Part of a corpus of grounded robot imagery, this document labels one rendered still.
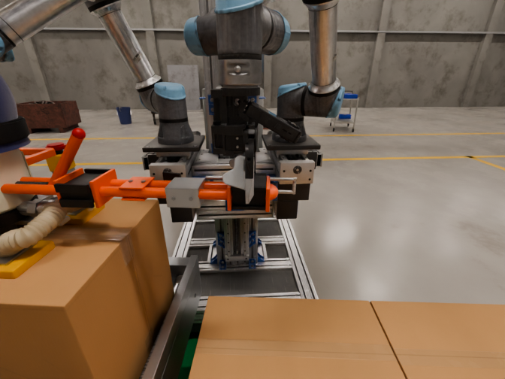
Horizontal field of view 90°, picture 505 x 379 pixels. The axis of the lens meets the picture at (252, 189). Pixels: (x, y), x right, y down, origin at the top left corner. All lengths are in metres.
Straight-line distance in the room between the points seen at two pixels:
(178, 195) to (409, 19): 12.83
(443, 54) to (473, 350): 13.27
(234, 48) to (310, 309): 0.85
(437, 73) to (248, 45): 13.59
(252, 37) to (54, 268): 0.57
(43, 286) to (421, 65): 13.42
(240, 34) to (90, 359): 0.64
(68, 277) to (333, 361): 0.72
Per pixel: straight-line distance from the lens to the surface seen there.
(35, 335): 0.65
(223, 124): 0.48
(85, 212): 0.81
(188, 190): 0.52
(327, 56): 0.97
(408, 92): 13.36
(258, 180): 0.52
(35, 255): 0.69
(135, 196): 0.57
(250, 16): 0.46
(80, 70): 12.63
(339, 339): 0.96
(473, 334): 1.17
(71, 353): 0.65
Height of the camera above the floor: 1.30
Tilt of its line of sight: 24 degrees down
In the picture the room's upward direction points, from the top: straight up
